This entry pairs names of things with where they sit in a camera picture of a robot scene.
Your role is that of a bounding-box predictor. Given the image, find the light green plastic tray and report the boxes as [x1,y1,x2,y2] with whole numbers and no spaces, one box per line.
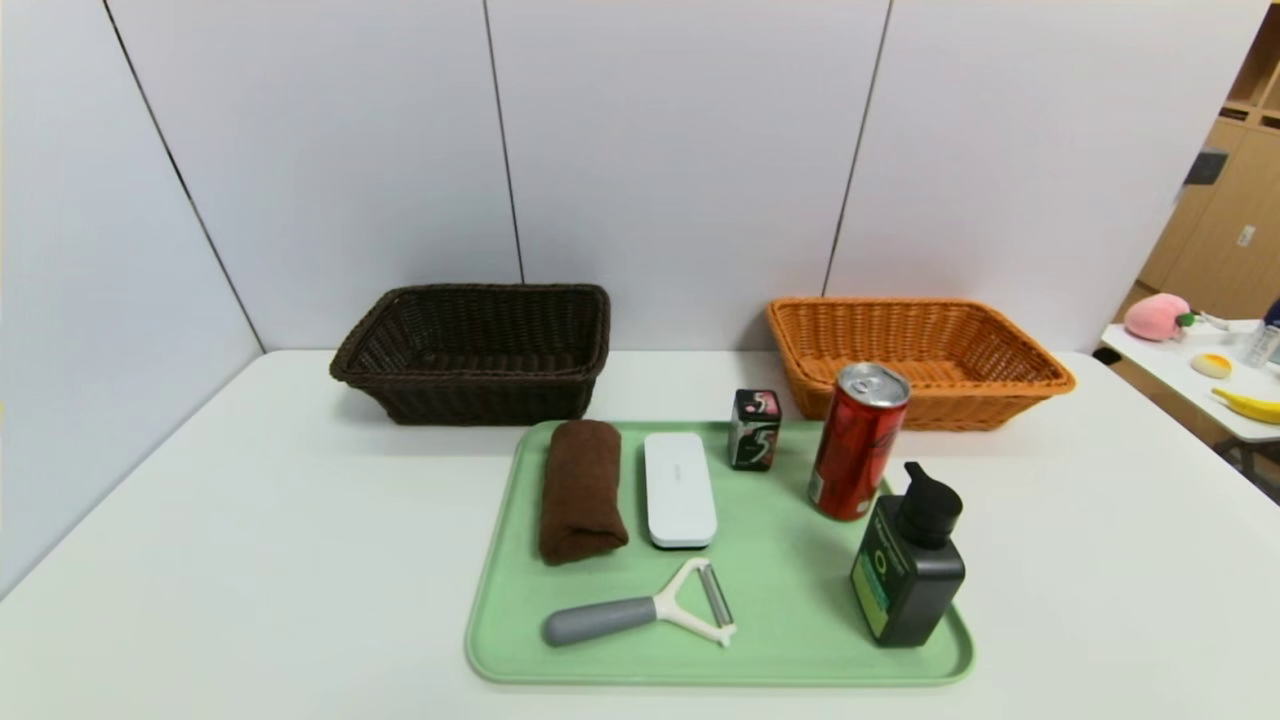
[464,419,977,689]

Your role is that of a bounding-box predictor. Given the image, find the black chewing gum box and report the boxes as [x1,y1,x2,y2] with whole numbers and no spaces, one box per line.
[728,388,783,473]

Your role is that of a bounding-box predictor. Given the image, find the white side table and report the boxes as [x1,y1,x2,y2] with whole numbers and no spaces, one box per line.
[1100,318,1280,446]

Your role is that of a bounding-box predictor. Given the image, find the brown towel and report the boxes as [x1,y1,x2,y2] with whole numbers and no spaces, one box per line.
[538,419,631,567]

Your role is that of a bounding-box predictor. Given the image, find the yellow banana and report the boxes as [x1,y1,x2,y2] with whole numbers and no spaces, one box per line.
[1210,387,1280,425]

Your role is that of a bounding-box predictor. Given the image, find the black pump bottle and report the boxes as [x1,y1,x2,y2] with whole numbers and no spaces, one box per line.
[850,461,967,649]

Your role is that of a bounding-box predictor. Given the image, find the pink peach plush toy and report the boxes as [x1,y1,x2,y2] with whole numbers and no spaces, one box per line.
[1124,292,1197,343]

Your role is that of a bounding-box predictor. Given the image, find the white rectangular case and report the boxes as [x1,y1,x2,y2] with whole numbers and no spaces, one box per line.
[643,431,719,550]

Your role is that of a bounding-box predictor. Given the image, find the orange wicker basket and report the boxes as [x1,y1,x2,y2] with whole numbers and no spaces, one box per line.
[766,296,1078,433]

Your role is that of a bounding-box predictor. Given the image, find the red soda can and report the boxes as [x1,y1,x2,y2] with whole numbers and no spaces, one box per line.
[807,362,913,523]

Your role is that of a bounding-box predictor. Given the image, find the dark brown wicker basket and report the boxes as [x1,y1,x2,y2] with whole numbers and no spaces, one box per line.
[329,283,612,427]

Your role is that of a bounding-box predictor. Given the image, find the clear plastic bottle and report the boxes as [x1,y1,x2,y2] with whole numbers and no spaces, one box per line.
[1245,300,1280,369]

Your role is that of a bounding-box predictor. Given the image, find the wooden cabinet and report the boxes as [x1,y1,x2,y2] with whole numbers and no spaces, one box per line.
[1138,5,1280,321]

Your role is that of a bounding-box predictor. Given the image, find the white peeler grey handle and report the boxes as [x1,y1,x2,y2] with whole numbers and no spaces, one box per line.
[542,557,739,649]

